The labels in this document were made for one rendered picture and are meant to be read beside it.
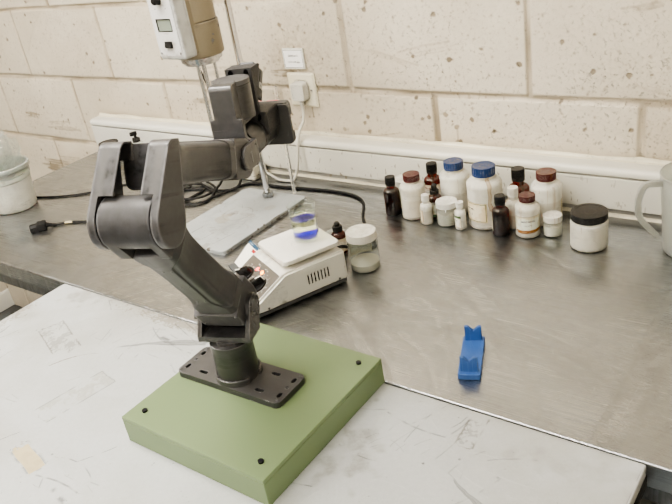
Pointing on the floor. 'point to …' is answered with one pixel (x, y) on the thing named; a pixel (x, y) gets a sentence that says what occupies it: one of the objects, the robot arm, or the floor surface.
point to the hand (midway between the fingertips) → (279, 110)
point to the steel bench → (433, 309)
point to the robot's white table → (48, 315)
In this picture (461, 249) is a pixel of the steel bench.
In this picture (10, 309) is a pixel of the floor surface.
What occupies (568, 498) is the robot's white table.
